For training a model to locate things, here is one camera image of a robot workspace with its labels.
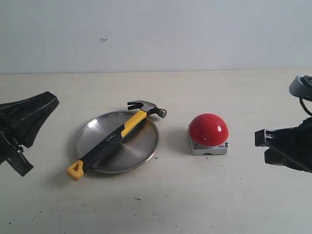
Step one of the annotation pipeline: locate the yellow black claw hammer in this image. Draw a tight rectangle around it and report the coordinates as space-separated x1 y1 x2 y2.
66 100 167 181

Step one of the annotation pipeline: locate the red dome push button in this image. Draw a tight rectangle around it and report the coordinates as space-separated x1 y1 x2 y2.
188 113 229 156

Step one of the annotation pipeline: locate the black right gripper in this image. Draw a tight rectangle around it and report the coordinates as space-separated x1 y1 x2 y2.
254 117 312 173

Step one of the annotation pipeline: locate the round stainless steel plate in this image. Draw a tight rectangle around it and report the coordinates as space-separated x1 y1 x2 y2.
75 111 160 174

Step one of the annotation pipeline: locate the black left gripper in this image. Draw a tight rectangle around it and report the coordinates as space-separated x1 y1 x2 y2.
0 91 59 176

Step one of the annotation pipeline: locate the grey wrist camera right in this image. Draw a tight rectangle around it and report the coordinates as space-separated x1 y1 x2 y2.
289 75 312 101

